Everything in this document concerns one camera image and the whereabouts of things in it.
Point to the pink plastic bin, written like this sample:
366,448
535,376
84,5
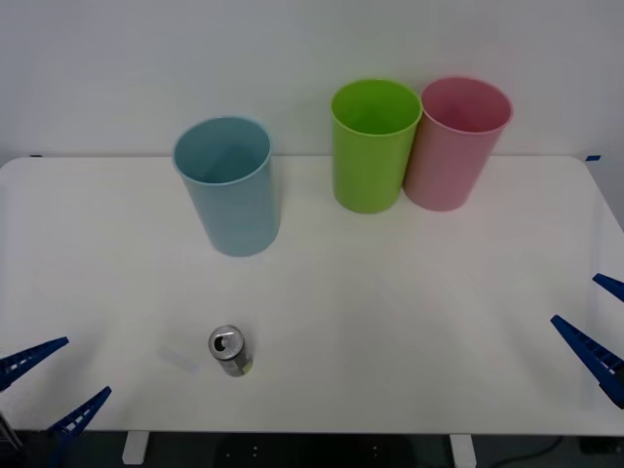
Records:
446,166

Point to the white table leg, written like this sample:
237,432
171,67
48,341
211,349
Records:
462,449
135,447

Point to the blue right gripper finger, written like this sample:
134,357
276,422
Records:
612,286
592,351

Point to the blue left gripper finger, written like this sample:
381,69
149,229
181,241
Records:
29,358
80,414

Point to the pale blue plastic bin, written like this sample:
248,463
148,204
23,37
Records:
234,219

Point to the green plastic bin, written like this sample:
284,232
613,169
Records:
365,170

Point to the black drink can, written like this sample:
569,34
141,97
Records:
233,358

